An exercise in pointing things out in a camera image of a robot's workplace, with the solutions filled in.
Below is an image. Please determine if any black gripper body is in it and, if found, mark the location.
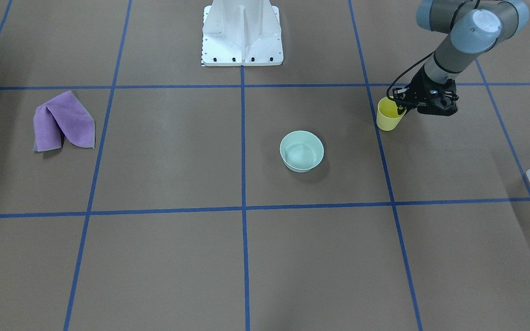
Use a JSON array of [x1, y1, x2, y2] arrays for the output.
[[408, 74, 459, 116]]

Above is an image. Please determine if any yellow plastic cup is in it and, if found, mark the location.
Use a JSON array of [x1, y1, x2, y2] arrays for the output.
[[376, 97, 406, 131]]

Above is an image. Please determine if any purple cloth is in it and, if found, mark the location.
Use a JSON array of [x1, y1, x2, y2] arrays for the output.
[[32, 91, 96, 152]]

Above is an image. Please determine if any mint green bowl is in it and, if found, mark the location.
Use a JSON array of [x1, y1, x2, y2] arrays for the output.
[[279, 130, 325, 172]]

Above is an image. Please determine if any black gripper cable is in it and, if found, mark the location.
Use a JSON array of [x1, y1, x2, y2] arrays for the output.
[[387, 51, 435, 99]]

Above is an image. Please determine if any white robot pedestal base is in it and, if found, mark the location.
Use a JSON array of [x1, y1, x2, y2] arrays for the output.
[[201, 0, 284, 67]]

